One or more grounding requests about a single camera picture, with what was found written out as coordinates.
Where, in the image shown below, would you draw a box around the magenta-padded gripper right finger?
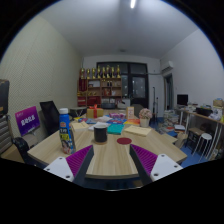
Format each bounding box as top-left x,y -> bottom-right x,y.
129,143 -> 184,187

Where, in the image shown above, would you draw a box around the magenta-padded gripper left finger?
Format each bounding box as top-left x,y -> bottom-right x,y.
43,144 -> 96,188

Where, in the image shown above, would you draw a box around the blue drink bottle white cap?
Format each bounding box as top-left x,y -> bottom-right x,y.
58,107 -> 77,155

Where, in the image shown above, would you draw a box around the flat round red coaster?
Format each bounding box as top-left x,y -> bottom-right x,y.
116,137 -> 133,146

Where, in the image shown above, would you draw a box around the large pale yellow notebook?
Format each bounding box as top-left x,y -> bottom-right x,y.
123,125 -> 153,138

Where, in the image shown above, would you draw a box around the small cream notebook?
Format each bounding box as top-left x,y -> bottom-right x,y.
71,121 -> 90,132

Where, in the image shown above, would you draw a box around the black cup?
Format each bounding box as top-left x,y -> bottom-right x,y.
92,124 -> 109,145

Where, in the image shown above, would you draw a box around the orange book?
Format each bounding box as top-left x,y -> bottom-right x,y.
123,118 -> 141,126

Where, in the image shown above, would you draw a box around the white printed papers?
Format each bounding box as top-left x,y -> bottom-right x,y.
88,121 -> 111,131

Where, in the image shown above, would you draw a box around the brown paper bag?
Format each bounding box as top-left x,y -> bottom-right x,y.
175,131 -> 189,149

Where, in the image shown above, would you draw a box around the teal notebook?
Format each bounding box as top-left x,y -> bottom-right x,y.
106,123 -> 125,136

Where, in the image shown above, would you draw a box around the pink flowers in white pot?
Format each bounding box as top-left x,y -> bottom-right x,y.
138,107 -> 153,128

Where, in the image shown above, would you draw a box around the pile of books on floor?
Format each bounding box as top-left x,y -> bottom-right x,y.
162,109 -> 181,134

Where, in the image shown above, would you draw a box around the small standing wooden card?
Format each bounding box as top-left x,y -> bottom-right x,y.
125,106 -> 135,120

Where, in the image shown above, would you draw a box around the yellow gift box red ribbon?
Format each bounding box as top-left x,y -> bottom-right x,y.
86,104 -> 105,120

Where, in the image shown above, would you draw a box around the black office chair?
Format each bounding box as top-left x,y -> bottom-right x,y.
39,100 -> 73,137

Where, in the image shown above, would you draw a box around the pink flat box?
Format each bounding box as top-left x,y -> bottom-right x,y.
109,112 -> 126,120

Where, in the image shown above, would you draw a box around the white round stool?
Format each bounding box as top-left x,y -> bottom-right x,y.
194,132 -> 213,158

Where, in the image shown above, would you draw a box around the purple sign board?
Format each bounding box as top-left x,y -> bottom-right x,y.
14,105 -> 42,138

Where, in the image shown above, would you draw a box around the black computer monitor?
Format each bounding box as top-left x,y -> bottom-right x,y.
176,93 -> 190,107

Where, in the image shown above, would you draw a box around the black framed glass door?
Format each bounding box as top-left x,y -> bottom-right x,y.
96,61 -> 150,109

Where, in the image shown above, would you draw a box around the wooden shelf unit with trophies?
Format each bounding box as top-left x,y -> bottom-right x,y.
77,64 -> 124,108

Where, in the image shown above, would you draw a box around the cluttered side desk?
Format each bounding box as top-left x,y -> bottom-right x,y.
176,98 -> 224,158

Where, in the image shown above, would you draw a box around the white wall air conditioner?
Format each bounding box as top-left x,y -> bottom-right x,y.
160,60 -> 175,74

